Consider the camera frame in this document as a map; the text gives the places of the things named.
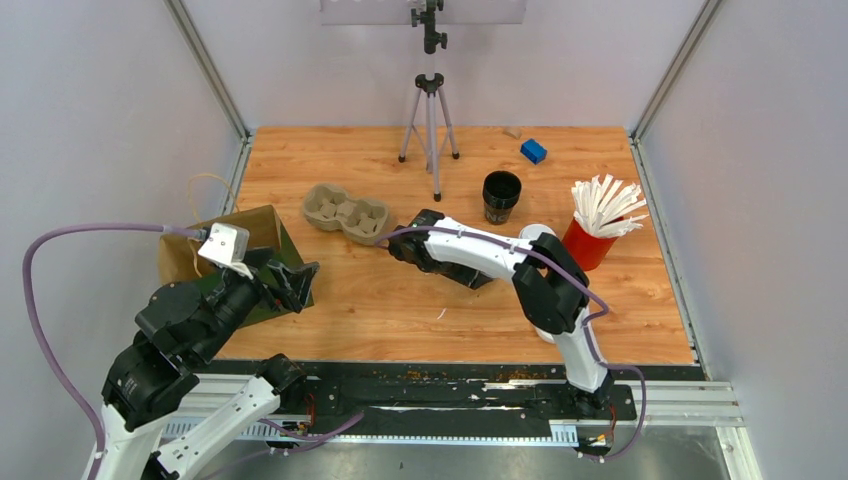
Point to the grey camera tripod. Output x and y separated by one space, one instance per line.
439 129

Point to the grey pulp cup carrier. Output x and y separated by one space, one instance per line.
329 207

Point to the blue small block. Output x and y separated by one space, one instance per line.
533 151

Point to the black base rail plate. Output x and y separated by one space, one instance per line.
500 404

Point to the white wrapped straws bundle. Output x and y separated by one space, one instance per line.
606 208

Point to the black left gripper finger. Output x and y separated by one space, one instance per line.
297 284
280 271

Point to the brown coffee cup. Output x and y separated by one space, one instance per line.
535 231

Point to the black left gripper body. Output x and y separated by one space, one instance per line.
271 290

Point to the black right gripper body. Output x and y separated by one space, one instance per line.
461 273

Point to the green paper bag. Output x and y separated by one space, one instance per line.
199 297

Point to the white plastic lid stack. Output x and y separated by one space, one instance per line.
545 336

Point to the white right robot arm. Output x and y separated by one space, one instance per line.
552 290

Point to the red straw holder cup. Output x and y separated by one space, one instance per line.
586 250

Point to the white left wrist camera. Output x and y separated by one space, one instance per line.
225 247

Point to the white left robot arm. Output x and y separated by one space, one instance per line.
145 387

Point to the small tan block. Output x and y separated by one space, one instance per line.
512 132

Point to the black paper cup stack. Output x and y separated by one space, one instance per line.
501 191

